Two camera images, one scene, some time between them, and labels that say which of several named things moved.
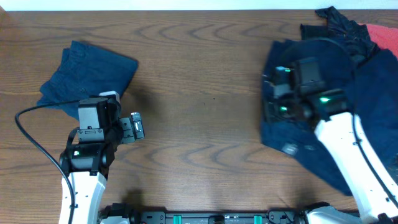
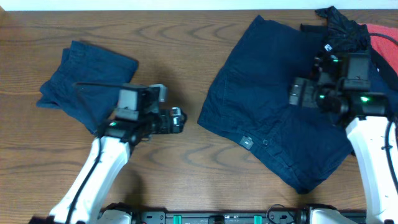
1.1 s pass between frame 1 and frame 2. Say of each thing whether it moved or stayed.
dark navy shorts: moved
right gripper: moved
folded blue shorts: stayed
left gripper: moved
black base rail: stayed
